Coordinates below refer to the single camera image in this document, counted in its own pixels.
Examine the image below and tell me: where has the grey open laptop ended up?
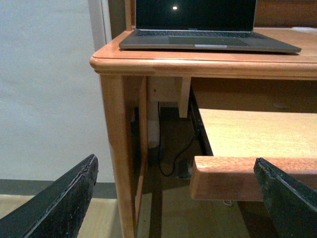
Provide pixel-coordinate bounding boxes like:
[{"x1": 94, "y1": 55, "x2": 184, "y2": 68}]
[{"x1": 119, "y1": 0, "x2": 301, "y2": 54}]

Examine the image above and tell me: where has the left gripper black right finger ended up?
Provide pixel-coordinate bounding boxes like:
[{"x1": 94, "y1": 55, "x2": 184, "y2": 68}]
[{"x1": 254, "y1": 158, "x2": 317, "y2": 238}]

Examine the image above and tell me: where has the wooden pull-out keyboard tray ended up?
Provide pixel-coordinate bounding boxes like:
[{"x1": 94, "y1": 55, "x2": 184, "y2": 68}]
[{"x1": 189, "y1": 85, "x2": 317, "y2": 202}]

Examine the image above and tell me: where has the black cable under desk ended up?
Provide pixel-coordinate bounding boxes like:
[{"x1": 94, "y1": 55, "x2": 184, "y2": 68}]
[{"x1": 157, "y1": 101, "x2": 196, "y2": 177}]

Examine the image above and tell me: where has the wooden desk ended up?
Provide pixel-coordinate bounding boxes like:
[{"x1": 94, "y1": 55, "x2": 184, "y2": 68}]
[{"x1": 90, "y1": 0, "x2": 317, "y2": 238}]

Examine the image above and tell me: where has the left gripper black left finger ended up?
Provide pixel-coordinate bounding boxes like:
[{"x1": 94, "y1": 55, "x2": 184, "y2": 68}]
[{"x1": 0, "y1": 154, "x2": 98, "y2": 238}]

